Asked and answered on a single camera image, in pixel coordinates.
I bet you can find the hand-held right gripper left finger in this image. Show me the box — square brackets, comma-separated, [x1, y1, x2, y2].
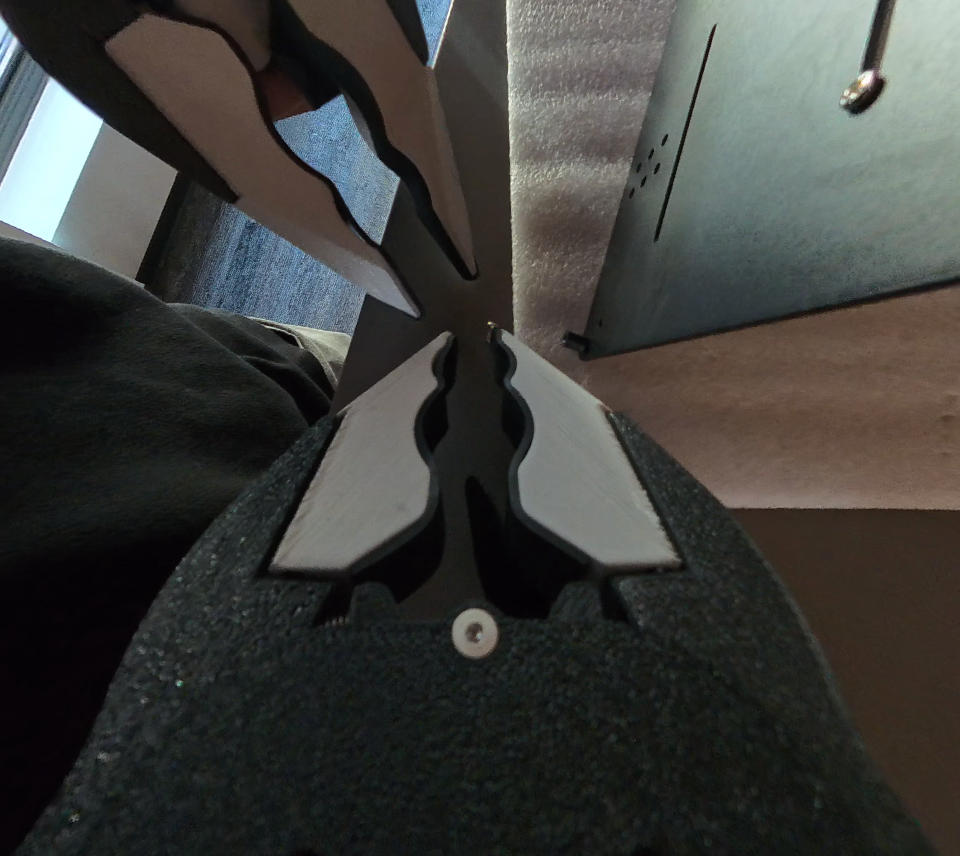
[268, 332, 457, 578]

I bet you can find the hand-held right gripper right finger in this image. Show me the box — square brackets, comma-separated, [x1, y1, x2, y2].
[487, 329, 684, 576]

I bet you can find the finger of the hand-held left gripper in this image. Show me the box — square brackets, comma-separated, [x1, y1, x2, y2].
[103, 10, 423, 320]
[281, 0, 480, 280]

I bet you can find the blue toy robot arm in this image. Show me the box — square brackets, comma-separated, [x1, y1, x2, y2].
[562, 0, 960, 362]

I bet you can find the dark grey desk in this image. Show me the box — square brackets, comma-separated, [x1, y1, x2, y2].
[330, 0, 960, 856]

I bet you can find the person's left hand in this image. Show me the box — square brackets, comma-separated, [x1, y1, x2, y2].
[258, 55, 342, 121]

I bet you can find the white foam sheet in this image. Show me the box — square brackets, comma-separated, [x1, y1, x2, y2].
[506, 0, 960, 508]

